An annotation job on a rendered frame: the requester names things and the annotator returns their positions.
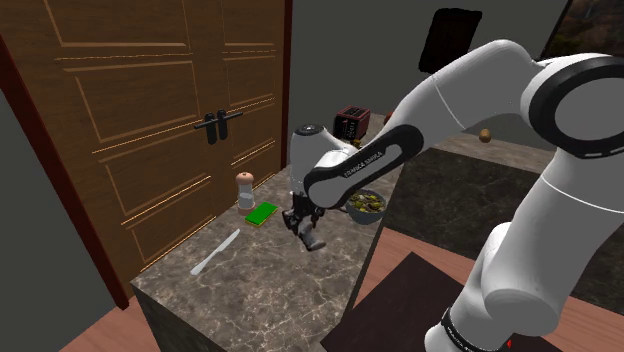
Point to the green and yellow sponge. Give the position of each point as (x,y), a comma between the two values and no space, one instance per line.
(261,214)

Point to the dark robot stand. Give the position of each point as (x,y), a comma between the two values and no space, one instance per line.
(404,307)

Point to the silver table knife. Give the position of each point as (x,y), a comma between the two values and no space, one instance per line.
(214,252)

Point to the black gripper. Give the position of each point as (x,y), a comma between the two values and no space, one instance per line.
(302,204)

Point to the grey cylinder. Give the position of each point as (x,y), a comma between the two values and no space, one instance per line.
(312,239)

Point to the dark red toaster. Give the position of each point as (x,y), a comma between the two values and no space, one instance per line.
(350,123)

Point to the glass mill with wooden top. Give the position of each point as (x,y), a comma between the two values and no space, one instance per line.
(245,194)

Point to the brown wooden double door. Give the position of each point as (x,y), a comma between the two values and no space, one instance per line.
(131,122)

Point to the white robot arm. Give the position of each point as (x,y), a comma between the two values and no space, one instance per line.
(536,253)

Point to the small brown egg-shaped thing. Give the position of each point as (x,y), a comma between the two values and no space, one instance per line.
(484,135)

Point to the grey bowl with food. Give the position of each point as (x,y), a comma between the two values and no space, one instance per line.
(366,210)

